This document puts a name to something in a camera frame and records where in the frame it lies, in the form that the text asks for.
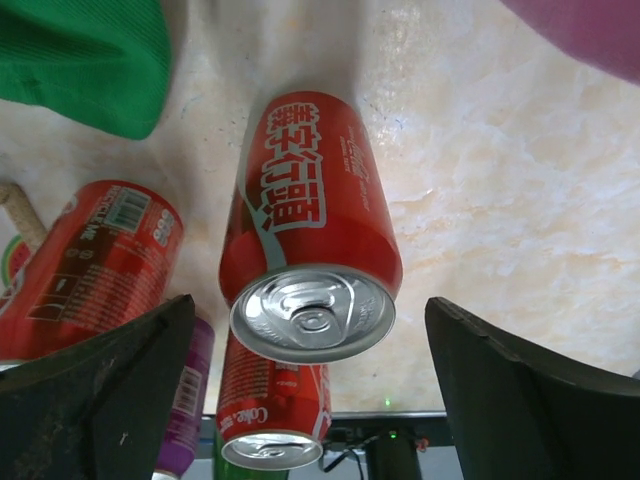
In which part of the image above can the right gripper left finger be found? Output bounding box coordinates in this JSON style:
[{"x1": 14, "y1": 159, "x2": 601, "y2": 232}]
[{"x1": 1, "y1": 295, "x2": 195, "y2": 479}]

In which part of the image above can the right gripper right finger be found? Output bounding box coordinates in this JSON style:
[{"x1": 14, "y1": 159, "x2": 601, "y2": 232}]
[{"x1": 425, "y1": 297, "x2": 639, "y2": 479}]

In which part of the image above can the watermelon print canvas bag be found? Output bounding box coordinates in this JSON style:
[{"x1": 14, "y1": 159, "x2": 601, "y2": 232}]
[{"x1": 0, "y1": 182, "x2": 47, "y2": 289}]

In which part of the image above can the red cola can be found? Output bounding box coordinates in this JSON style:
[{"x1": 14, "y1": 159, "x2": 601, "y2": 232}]
[
  {"x1": 219, "y1": 91, "x2": 403, "y2": 365},
  {"x1": 1, "y1": 180, "x2": 184, "y2": 369},
  {"x1": 216, "y1": 334, "x2": 332, "y2": 471}
]

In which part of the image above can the purple soda can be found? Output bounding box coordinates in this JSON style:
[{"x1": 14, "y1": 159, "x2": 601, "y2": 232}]
[{"x1": 151, "y1": 316, "x2": 215, "y2": 480}]

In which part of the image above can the green glass bottle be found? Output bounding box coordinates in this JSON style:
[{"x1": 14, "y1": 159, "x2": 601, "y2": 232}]
[{"x1": 212, "y1": 432, "x2": 289, "y2": 480}]

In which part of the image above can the green t-shirt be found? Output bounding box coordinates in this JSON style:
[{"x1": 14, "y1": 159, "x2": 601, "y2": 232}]
[{"x1": 1, "y1": 1, "x2": 171, "y2": 140}]

